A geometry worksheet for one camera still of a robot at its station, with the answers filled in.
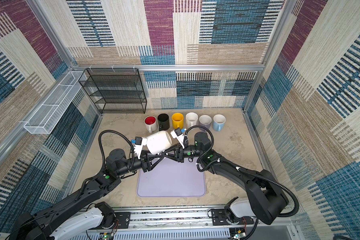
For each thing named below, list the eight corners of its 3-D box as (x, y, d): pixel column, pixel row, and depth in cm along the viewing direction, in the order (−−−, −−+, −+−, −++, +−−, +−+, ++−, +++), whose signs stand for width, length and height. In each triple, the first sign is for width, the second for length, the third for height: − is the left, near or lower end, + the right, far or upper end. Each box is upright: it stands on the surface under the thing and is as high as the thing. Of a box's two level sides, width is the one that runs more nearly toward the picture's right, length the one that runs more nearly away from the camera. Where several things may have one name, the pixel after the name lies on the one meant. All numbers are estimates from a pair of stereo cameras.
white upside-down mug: (144, 134, 108) (142, 127, 102) (147, 122, 115) (145, 115, 109) (156, 134, 108) (154, 127, 102) (157, 122, 115) (156, 115, 109)
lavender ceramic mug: (199, 131, 110) (200, 123, 103) (198, 122, 115) (199, 114, 108) (210, 131, 110) (212, 123, 103) (209, 122, 115) (211, 114, 108)
